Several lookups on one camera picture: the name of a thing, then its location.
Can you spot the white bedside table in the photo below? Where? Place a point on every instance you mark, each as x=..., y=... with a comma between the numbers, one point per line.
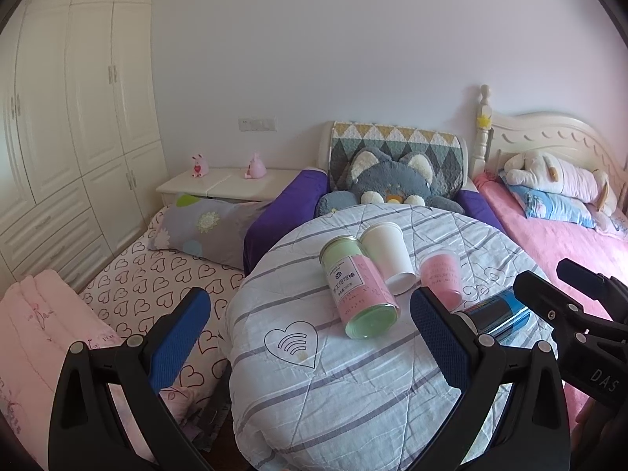
x=228, y=184

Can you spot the purple bed bumper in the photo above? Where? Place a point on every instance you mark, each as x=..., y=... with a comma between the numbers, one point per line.
x=297, y=204

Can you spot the grey floral pillow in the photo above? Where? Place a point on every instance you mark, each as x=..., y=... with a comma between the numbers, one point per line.
x=207, y=228

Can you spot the white paper cup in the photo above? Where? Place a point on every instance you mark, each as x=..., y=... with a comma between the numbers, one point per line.
x=385, y=245

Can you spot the wall switch panel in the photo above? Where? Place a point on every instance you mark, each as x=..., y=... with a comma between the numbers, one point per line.
x=257, y=124

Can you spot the blue metallic can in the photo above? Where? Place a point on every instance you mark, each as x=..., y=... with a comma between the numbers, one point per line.
x=499, y=316

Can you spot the pink bed sheet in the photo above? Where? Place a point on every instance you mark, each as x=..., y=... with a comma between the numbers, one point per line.
x=549, y=241

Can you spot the pink green cylindrical canister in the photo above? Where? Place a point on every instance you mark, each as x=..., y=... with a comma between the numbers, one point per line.
x=365, y=305

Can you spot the pink rabbit figurine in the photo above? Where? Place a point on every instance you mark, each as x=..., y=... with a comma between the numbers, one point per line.
x=200, y=165

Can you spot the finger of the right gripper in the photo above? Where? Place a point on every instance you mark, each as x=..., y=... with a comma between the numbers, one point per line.
x=609, y=291
x=542, y=299

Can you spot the blue cartoon pillow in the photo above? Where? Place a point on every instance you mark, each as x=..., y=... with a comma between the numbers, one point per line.
x=548, y=206

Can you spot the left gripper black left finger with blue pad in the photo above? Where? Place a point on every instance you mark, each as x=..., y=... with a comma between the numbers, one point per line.
x=86, y=430

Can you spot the white wardrobe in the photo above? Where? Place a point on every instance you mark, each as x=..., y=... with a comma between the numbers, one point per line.
x=81, y=151

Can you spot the pink pig figurine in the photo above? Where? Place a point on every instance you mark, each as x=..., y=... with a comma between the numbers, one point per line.
x=256, y=168

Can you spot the cream wooden headboard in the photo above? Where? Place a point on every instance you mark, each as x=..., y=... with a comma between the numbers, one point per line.
x=499, y=137

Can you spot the heart patterned bed sheet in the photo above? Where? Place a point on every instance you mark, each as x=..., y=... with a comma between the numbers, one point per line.
x=141, y=285

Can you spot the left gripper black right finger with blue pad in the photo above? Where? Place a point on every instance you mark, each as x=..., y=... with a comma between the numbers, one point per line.
x=532, y=432

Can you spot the pink translucent plastic cup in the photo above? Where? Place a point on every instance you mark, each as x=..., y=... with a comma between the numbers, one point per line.
x=440, y=270

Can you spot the white dog plush toy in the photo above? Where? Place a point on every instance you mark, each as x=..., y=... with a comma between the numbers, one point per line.
x=546, y=172

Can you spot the folded pink blanket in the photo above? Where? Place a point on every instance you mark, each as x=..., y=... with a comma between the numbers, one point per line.
x=41, y=317

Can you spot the white striped quilt cover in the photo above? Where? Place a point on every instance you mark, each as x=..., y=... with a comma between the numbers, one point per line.
x=307, y=397

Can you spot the triangle patterned quilted headrest cover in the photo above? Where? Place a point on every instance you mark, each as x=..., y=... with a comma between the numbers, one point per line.
x=447, y=152

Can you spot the grey cat plush cushion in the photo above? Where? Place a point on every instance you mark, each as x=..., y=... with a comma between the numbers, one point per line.
x=373, y=177

